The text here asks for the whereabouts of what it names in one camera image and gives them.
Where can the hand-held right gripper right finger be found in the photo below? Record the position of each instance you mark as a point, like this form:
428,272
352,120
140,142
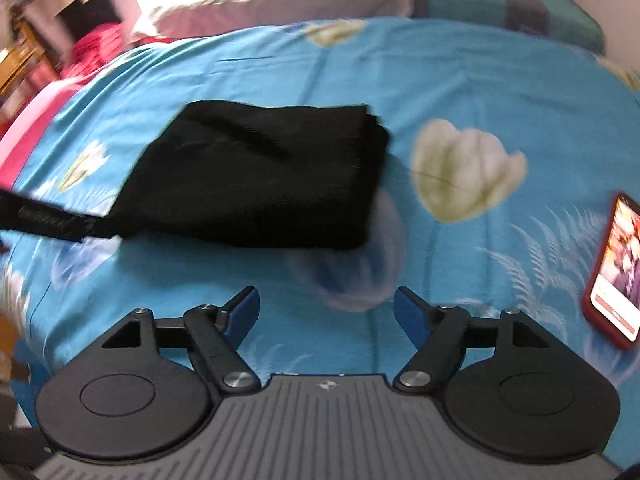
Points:
411,317

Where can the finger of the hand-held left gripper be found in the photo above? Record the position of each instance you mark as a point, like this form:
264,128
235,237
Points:
45,215

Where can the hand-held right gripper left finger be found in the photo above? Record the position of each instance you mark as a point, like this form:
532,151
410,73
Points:
242,317

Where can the black knit pants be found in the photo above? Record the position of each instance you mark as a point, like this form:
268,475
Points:
265,180

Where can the red pink blanket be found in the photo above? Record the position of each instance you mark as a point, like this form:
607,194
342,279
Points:
30,125

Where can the wooden rack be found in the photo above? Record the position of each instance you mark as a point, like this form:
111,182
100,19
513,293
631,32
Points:
22,65

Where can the stack of pink towels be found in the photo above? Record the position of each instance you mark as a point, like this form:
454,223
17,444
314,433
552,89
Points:
97,45

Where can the beige hanging garment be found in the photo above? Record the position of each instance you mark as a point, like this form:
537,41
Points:
55,5

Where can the smartphone in red case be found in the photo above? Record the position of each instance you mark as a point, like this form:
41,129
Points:
617,270

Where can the blue floral bedsheet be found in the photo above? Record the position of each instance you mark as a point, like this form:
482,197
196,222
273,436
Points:
475,85

